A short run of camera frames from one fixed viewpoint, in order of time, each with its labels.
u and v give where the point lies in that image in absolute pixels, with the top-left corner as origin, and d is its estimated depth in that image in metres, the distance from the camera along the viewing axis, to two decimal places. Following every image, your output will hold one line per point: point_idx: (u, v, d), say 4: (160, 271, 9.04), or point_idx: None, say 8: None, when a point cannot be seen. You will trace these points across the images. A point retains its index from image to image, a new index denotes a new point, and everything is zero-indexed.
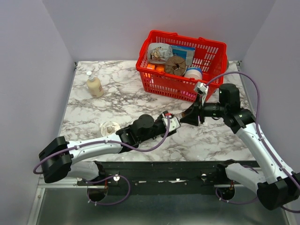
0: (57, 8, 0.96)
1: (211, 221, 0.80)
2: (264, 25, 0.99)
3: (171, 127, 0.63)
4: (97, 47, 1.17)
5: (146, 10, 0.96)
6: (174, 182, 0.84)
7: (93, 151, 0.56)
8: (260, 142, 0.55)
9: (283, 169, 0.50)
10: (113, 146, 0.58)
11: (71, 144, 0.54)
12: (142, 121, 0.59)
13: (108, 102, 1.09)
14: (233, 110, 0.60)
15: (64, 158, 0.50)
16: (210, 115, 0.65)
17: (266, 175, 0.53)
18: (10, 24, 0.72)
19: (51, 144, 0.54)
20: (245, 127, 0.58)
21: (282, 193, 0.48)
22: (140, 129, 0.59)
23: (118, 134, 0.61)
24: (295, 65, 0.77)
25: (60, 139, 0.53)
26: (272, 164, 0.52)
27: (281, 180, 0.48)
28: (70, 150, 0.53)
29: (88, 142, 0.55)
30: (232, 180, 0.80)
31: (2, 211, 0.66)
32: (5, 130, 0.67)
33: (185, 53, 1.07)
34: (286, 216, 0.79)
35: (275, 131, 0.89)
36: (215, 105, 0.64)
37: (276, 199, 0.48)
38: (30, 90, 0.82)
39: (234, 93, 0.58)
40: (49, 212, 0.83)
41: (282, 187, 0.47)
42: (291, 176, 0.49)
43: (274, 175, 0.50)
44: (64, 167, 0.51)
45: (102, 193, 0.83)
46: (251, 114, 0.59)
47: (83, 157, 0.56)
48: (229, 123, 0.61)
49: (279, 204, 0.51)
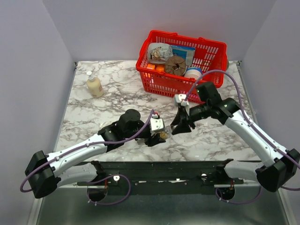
0: (57, 8, 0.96)
1: (211, 221, 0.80)
2: (264, 24, 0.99)
3: (154, 126, 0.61)
4: (97, 47, 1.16)
5: (146, 10, 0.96)
6: (174, 182, 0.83)
7: (75, 159, 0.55)
8: (250, 128, 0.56)
9: (278, 150, 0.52)
10: (96, 148, 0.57)
11: (51, 156, 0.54)
12: (127, 116, 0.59)
13: (108, 102, 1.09)
14: (215, 104, 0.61)
15: (46, 172, 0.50)
16: (198, 117, 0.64)
17: (262, 158, 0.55)
18: (10, 24, 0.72)
19: (31, 161, 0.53)
20: (233, 116, 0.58)
21: (282, 173, 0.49)
22: (128, 122, 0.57)
23: (101, 133, 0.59)
24: (294, 65, 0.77)
25: (39, 154, 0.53)
26: (266, 147, 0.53)
27: (280, 162, 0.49)
28: (50, 162, 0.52)
29: (67, 151, 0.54)
30: (232, 180, 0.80)
31: (3, 212, 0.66)
32: (5, 131, 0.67)
33: (185, 53, 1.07)
34: (286, 216, 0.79)
35: (275, 131, 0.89)
36: (200, 108, 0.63)
37: (278, 180, 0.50)
38: (31, 91, 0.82)
39: (210, 86, 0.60)
40: (49, 212, 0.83)
41: (281, 168, 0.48)
42: (287, 154, 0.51)
43: (271, 157, 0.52)
44: (50, 180, 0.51)
45: (102, 193, 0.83)
46: (232, 100, 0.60)
47: (68, 166, 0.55)
48: (216, 116, 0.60)
49: (281, 185, 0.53)
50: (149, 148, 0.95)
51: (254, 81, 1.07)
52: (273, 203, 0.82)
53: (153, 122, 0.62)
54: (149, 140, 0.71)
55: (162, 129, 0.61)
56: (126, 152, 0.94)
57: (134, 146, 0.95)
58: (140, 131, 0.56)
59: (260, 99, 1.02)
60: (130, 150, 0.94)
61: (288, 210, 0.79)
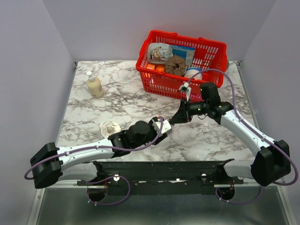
0: (57, 7, 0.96)
1: (211, 221, 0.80)
2: (264, 25, 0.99)
3: (163, 129, 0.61)
4: (97, 47, 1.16)
5: (146, 10, 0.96)
6: (174, 182, 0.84)
7: (82, 158, 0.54)
8: (240, 123, 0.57)
9: (265, 139, 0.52)
10: (104, 152, 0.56)
11: (61, 150, 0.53)
12: (138, 127, 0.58)
13: (108, 102, 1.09)
14: (214, 104, 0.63)
15: (53, 164, 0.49)
16: (195, 112, 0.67)
17: (252, 150, 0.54)
18: (9, 24, 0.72)
19: (41, 151, 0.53)
20: (226, 114, 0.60)
21: (270, 162, 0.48)
22: (137, 134, 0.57)
23: (110, 139, 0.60)
24: (294, 65, 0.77)
25: (50, 146, 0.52)
26: (254, 138, 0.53)
27: (265, 148, 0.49)
28: (59, 156, 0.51)
29: (78, 148, 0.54)
30: (232, 180, 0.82)
31: (3, 211, 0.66)
32: (5, 131, 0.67)
33: (184, 53, 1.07)
34: (286, 217, 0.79)
35: (275, 131, 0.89)
36: (199, 103, 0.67)
37: (266, 170, 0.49)
38: (30, 90, 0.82)
39: (213, 88, 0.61)
40: (49, 212, 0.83)
41: (267, 156, 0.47)
42: (273, 143, 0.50)
43: (258, 146, 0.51)
44: (55, 173, 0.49)
45: (102, 193, 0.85)
46: (230, 104, 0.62)
47: (74, 163, 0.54)
48: (212, 116, 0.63)
49: (273, 178, 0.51)
50: (149, 148, 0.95)
51: (254, 81, 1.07)
52: (273, 203, 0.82)
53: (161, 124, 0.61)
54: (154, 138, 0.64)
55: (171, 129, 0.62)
56: None
57: None
58: (153, 142, 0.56)
59: (260, 99, 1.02)
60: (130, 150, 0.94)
61: (288, 210, 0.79)
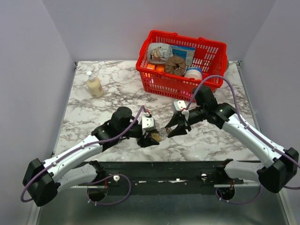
0: (56, 7, 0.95)
1: (211, 221, 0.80)
2: (264, 25, 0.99)
3: (145, 124, 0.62)
4: (97, 47, 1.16)
5: (146, 10, 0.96)
6: (174, 182, 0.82)
7: (72, 161, 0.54)
8: (247, 130, 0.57)
9: (276, 150, 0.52)
10: (93, 149, 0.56)
11: (48, 162, 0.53)
12: (120, 113, 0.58)
13: (108, 102, 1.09)
14: (212, 108, 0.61)
15: (45, 178, 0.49)
16: (195, 121, 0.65)
17: (262, 159, 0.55)
18: (9, 24, 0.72)
19: (28, 170, 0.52)
20: (229, 120, 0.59)
21: (282, 173, 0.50)
22: (121, 119, 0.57)
23: (94, 134, 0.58)
24: (294, 65, 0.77)
25: (35, 162, 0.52)
26: (265, 147, 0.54)
27: (278, 161, 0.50)
28: (48, 168, 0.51)
29: (63, 155, 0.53)
30: (232, 180, 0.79)
31: (3, 212, 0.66)
32: (5, 131, 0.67)
33: (185, 53, 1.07)
34: (286, 217, 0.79)
35: (275, 131, 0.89)
36: (196, 111, 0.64)
37: (278, 181, 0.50)
38: (31, 91, 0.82)
39: (207, 91, 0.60)
40: (49, 212, 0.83)
41: (280, 168, 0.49)
42: (285, 153, 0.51)
43: (270, 158, 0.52)
44: (50, 185, 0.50)
45: (102, 193, 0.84)
46: (229, 107, 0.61)
47: (67, 169, 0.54)
48: (213, 121, 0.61)
49: (282, 185, 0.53)
50: (149, 148, 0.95)
51: (254, 81, 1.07)
52: (273, 203, 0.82)
53: (145, 119, 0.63)
54: (141, 141, 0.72)
55: (153, 127, 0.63)
56: (126, 152, 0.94)
57: (134, 146, 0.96)
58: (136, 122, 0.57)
59: (260, 99, 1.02)
60: (130, 150, 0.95)
61: (288, 210, 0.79)
